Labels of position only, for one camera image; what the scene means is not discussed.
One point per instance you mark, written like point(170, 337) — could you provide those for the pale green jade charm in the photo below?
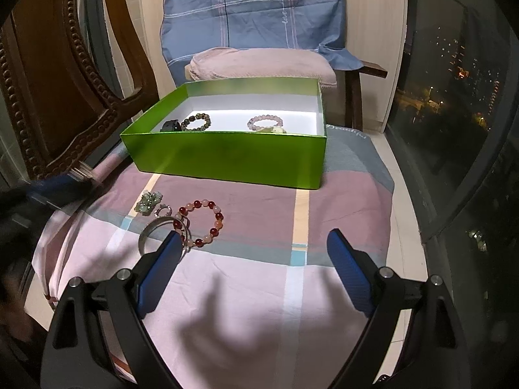
point(149, 201)

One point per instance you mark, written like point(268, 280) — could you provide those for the blue plaid cloth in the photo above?
point(251, 8)

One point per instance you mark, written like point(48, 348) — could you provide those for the pink towel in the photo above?
point(263, 65)

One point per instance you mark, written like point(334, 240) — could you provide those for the dark wooden armchair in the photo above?
point(373, 71)

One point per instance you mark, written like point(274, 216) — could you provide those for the silver bangle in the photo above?
point(146, 231)

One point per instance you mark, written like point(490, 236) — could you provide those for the carved wooden chair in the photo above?
point(44, 69)

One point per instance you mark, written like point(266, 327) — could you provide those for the white watch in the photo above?
point(275, 130)

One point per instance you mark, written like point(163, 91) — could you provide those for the dark window frame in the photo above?
point(454, 194)

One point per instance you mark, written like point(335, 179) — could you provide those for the green cardboard box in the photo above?
point(227, 158)

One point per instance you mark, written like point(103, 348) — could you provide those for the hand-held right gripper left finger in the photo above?
point(160, 275)

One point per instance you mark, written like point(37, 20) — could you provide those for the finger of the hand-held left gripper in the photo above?
point(61, 188)

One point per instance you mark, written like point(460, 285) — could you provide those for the black watch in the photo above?
point(171, 125)

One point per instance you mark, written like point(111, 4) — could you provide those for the pink checked bedsheet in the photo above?
point(243, 271)

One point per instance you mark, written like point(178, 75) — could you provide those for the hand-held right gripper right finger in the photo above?
point(350, 271)

